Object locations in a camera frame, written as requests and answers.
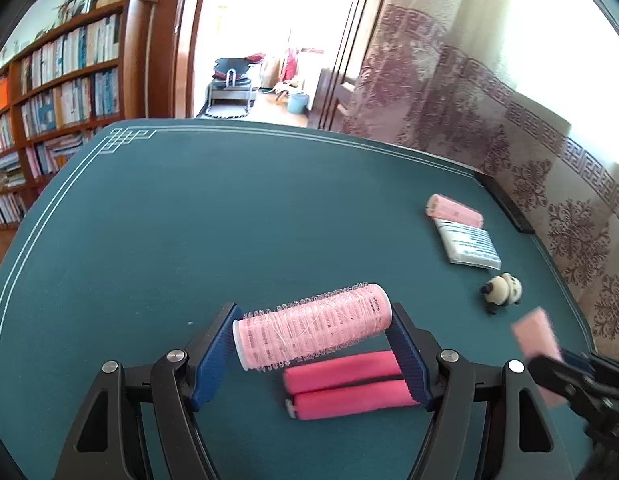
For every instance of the brown wooden cabinet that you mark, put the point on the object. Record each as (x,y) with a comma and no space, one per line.
(334,95)

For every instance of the wooden door frame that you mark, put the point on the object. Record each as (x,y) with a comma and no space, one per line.
(174,40)

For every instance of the folded pink foam curler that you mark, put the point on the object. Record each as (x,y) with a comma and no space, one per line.
(339,390)

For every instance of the framed picture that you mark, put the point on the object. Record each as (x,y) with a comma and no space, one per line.
(79,6)

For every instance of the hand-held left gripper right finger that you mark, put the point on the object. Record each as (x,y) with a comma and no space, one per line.
(412,360)

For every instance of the patterned purple curtain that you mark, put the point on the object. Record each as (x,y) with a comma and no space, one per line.
(489,125)

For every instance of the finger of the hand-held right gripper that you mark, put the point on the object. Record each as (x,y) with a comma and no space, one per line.
(584,361)
(564,380)

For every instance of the small panda toy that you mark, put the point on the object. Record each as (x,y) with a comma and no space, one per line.
(504,290)

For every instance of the white tissue pack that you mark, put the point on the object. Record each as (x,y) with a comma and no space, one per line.
(469,245)

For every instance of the pink velcro hair roller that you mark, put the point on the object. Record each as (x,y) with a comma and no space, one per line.
(309,330)
(454,211)
(537,337)

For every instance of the black flat case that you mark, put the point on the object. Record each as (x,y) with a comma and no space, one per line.
(507,205)

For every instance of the green felt table mat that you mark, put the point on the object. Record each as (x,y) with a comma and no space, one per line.
(189,220)

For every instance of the black stool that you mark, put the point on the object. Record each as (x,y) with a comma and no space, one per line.
(232,80)

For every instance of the blue bucket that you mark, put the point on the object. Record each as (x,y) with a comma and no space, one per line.
(298,104)

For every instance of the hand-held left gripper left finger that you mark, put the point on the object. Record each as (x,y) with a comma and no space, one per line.
(214,360)

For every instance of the wooden bookshelf with books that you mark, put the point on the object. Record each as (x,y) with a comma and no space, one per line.
(64,85)

